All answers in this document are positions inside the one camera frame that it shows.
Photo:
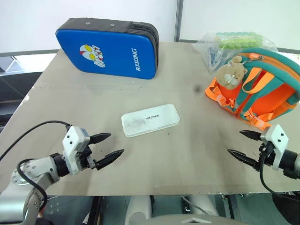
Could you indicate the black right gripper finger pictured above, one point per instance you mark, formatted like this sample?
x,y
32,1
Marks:
x,y
243,158
250,135

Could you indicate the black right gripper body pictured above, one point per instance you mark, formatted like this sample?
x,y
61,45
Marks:
x,y
269,154

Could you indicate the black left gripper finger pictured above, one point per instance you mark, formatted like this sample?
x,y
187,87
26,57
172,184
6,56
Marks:
x,y
110,158
100,137

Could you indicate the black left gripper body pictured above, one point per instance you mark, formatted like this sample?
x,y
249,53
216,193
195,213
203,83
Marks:
x,y
85,159

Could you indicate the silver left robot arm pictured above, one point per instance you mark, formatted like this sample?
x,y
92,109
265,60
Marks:
x,y
28,178

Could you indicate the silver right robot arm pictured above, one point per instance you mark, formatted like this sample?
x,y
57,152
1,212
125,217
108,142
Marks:
x,y
291,161

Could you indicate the orange teal backpack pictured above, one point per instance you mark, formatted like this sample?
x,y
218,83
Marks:
x,y
269,93

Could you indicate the white rectangular case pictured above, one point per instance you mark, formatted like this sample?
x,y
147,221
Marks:
x,y
152,120

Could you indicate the black table leg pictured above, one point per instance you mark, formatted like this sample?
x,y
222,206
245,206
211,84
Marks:
x,y
95,211

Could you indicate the dark rounded shape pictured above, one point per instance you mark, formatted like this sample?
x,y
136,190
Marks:
x,y
287,208

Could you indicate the white rounded robot leg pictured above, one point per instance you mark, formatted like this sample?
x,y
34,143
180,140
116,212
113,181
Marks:
x,y
138,208
201,204

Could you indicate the brown plush toy charm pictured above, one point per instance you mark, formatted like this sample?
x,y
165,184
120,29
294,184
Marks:
x,y
230,75

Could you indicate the grey robot torso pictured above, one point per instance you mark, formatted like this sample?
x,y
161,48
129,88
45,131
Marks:
x,y
187,220

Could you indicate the blue kick pad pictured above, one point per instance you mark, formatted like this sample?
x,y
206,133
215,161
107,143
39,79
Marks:
x,y
110,51

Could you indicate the green round pieces pack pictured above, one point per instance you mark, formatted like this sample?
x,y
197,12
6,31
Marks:
x,y
239,41

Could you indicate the clear plastic bag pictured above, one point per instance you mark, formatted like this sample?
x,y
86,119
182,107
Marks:
x,y
206,50

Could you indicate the grey metal pillar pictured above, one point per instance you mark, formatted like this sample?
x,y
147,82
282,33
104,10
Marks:
x,y
178,21

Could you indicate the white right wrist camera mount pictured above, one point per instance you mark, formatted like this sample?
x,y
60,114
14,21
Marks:
x,y
279,143

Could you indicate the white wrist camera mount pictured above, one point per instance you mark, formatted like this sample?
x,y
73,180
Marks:
x,y
72,145
279,143

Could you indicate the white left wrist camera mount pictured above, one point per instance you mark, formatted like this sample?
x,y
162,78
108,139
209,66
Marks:
x,y
72,145

